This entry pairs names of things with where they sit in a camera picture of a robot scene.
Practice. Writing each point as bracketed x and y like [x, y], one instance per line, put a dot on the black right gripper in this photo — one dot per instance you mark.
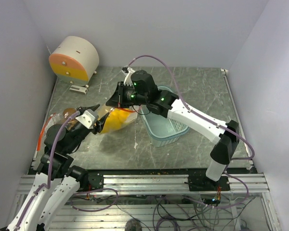
[117, 99]

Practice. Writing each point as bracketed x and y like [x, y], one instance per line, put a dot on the blue green plastic basket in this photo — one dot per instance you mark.
[162, 131]

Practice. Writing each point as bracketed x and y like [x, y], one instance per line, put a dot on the yellow mango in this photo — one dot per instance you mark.
[110, 124]

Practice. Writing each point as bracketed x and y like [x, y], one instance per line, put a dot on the yellow bell pepper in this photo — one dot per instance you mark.
[122, 118]

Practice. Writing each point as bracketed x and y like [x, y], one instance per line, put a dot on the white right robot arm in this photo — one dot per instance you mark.
[139, 88]

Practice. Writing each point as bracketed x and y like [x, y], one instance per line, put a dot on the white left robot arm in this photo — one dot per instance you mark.
[56, 179]

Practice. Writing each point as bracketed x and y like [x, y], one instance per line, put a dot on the small white metal block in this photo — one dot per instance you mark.
[78, 89]

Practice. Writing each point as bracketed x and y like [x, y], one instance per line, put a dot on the round white drawer box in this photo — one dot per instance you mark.
[74, 61]

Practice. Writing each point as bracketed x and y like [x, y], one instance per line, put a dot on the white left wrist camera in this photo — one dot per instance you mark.
[88, 118]

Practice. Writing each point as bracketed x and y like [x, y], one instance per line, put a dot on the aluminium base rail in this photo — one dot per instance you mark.
[179, 184]

